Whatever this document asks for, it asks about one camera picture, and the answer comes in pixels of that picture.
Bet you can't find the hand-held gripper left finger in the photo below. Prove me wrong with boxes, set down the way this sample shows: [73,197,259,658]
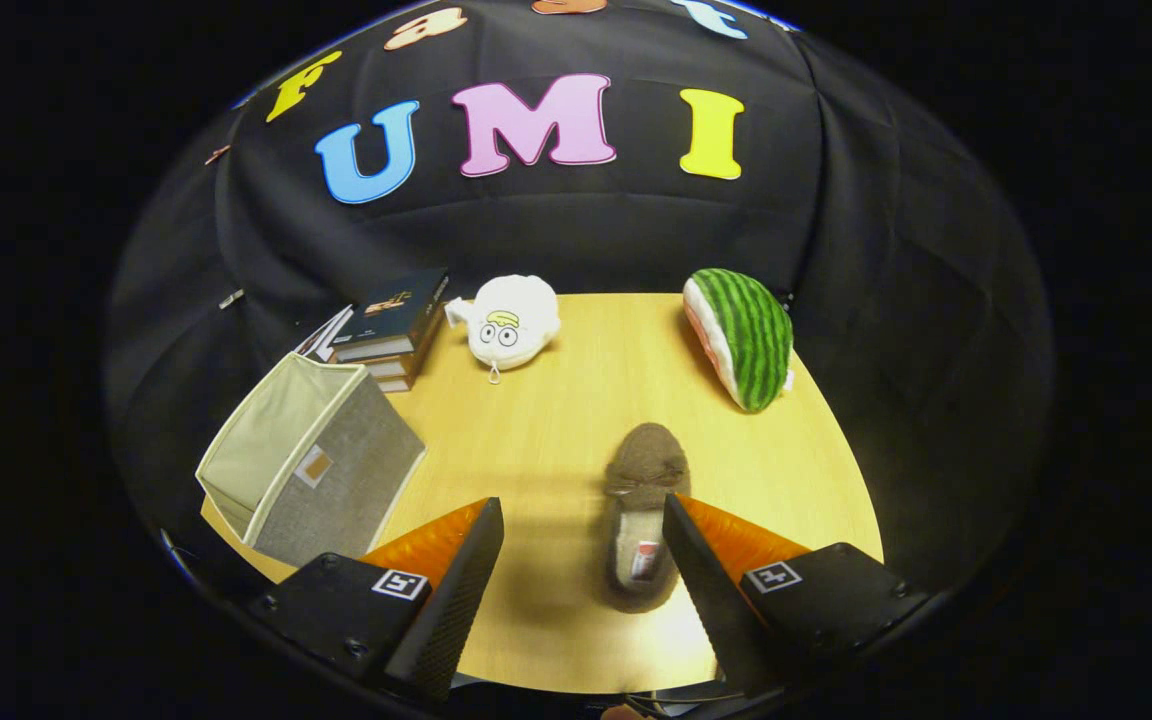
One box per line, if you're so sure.
[241,497,507,706]

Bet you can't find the brown fuzzy shoe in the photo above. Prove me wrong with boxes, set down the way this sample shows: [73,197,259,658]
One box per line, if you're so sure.
[601,422,693,614]

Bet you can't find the dark blue book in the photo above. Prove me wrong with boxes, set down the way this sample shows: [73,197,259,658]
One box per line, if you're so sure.
[328,267,450,363]

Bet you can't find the brown book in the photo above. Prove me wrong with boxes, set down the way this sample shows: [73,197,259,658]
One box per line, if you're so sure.
[361,320,447,379]
[376,362,429,394]

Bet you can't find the white plush toy with face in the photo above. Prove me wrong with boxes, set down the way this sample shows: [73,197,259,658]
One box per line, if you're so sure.
[444,274,562,385]

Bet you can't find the watermelon slice plush toy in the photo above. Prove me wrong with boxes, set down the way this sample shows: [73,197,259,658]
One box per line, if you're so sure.
[682,267,797,413]

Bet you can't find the grey fabric storage box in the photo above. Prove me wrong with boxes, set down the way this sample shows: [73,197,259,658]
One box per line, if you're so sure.
[194,350,429,571]

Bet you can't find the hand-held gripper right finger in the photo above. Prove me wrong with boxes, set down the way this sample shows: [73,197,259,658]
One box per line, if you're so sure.
[661,492,937,696]

